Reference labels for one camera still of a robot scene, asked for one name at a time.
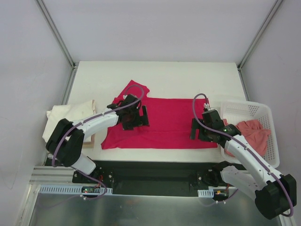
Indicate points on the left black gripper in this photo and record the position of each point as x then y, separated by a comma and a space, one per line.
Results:
138, 120

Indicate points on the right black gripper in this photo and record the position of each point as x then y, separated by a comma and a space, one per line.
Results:
200, 131

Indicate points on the magenta t-shirt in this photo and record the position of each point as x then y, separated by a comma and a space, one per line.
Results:
169, 126

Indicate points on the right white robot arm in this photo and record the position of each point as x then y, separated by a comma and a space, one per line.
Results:
274, 194

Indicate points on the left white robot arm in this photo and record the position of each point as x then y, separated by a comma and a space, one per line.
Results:
67, 139

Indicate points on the white plastic basket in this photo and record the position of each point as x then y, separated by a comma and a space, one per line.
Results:
234, 111

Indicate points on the salmon pink t-shirt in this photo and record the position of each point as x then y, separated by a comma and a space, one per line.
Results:
255, 134

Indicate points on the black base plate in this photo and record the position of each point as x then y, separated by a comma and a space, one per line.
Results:
183, 179

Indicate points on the right white cable duct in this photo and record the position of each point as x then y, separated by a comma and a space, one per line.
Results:
209, 193

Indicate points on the white cable duct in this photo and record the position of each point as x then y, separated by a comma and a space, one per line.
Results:
209, 193
75, 190

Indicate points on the right aluminium frame post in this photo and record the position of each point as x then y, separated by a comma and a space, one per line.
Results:
260, 33

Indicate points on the aluminium frame post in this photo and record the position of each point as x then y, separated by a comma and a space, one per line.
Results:
260, 33
45, 12

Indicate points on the left white cable duct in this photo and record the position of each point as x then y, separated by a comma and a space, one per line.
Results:
75, 190

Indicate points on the left aluminium frame post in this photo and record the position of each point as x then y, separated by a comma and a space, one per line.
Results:
45, 12

